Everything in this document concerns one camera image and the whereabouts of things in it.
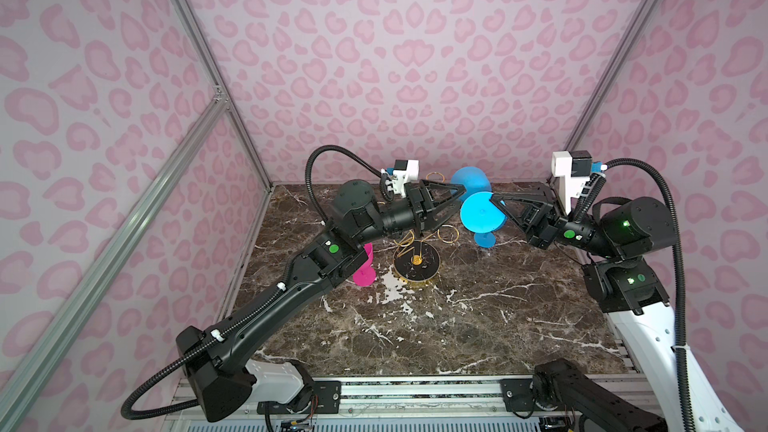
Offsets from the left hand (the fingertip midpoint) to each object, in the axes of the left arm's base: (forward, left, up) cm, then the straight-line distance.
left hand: (468, 194), depth 49 cm
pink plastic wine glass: (+11, +22, -49) cm, 55 cm away
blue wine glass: (+24, -19, -50) cm, 58 cm away
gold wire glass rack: (+15, +5, -47) cm, 50 cm away
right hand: (-2, -4, 0) cm, 5 cm away
